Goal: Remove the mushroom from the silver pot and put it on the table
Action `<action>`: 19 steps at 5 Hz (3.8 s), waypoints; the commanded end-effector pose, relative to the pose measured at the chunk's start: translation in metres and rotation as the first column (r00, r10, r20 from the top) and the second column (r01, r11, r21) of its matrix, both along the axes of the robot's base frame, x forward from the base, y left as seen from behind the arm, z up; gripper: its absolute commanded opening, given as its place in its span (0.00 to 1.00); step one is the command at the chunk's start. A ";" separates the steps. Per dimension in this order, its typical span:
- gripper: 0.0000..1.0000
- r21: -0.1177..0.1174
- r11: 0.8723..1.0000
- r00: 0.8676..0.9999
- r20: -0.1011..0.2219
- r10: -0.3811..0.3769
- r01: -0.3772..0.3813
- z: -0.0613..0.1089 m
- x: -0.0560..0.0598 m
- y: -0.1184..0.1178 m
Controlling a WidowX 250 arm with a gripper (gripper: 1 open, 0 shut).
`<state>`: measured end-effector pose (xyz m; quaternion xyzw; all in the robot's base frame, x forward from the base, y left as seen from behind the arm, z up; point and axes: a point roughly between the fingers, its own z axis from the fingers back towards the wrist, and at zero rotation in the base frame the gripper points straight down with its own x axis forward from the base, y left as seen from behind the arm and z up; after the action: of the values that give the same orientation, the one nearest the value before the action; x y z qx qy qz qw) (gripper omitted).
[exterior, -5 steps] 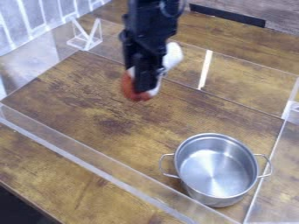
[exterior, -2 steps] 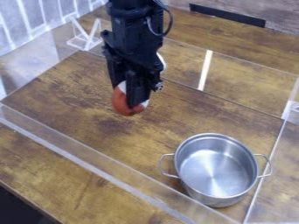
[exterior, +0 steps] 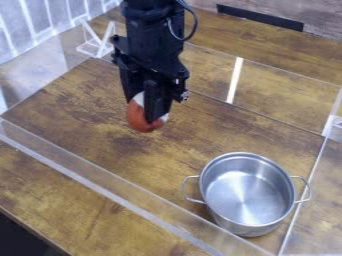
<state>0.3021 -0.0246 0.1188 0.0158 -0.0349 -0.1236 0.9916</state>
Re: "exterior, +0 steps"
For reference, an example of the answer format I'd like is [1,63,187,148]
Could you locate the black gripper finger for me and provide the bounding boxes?
[119,65,144,101]
[144,80,172,123]

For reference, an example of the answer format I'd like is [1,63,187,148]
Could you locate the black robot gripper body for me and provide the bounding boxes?
[109,13,190,102]

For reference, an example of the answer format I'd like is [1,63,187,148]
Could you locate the plush mushroom brown white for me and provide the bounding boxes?
[127,92,170,133]

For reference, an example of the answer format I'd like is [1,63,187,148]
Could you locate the silver pot with handles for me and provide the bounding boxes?
[182,152,313,238]

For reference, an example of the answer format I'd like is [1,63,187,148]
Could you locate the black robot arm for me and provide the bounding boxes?
[109,0,194,123]

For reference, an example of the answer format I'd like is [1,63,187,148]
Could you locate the black bar on table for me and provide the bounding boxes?
[216,4,305,32]

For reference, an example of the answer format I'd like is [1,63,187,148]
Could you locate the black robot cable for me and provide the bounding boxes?
[166,0,200,42]

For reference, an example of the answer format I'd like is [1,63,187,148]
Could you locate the clear acrylic triangle bracket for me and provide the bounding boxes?
[76,22,115,58]

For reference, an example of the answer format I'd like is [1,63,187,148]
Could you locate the clear acrylic enclosure panel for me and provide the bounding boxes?
[0,118,342,256]

